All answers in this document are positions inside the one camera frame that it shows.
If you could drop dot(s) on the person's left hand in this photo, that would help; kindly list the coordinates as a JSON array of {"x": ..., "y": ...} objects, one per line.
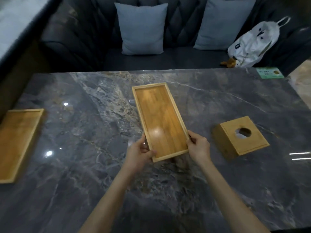
[{"x": 137, "y": 158}]

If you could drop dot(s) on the person's right hand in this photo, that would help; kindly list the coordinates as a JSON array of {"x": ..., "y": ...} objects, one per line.
[{"x": 200, "y": 149}]

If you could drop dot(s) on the person's left thumb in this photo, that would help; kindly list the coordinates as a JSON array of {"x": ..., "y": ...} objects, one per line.
[{"x": 151, "y": 154}]

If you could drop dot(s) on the person's right thumb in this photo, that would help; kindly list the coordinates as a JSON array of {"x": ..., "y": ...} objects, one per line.
[{"x": 190, "y": 141}]

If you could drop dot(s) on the rectangular wooden tray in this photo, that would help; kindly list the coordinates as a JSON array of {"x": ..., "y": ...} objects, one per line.
[
  {"x": 161, "y": 121},
  {"x": 17, "y": 144}
]

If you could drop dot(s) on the person's left forearm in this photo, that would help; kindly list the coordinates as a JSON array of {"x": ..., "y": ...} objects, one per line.
[{"x": 107, "y": 203}]

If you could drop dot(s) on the person's right forearm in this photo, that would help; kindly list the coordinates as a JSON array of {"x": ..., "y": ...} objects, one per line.
[{"x": 228, "y": 198}]

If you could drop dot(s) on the wooden tissue box with hole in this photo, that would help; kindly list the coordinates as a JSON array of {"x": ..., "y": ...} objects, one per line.
[{"x": 243, "y": 140}]

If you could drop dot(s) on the brown plush toy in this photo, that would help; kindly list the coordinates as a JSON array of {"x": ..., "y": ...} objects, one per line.
[{"x": 229, "y": 62}]

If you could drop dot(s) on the green table sticker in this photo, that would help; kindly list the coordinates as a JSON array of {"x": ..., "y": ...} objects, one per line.
[{"x": 269, "y": 72}]

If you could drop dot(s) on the dark tufted sofa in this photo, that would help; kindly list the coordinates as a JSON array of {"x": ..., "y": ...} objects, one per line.
[{"x": 170, "y": 31}]

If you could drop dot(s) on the white tote bag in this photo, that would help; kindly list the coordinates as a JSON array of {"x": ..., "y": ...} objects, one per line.
[{"x": 255, "y": 43}]

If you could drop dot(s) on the light blue cushion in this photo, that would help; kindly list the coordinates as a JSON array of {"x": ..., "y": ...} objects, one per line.
[
  {"x": 222, "y": 23},
  {"x": 142, "y": 29}
]

